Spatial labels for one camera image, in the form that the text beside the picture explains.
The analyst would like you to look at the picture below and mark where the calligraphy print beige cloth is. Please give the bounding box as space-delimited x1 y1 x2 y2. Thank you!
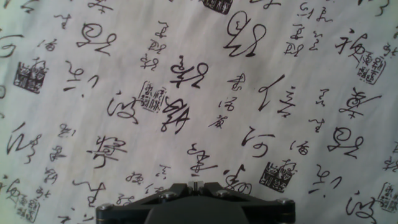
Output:
0 0 398 224

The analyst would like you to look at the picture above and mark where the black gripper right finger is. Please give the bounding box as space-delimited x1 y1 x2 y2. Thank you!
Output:
195 182 296 224

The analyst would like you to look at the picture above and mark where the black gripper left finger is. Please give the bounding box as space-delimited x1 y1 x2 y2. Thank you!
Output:
95 182 197 224

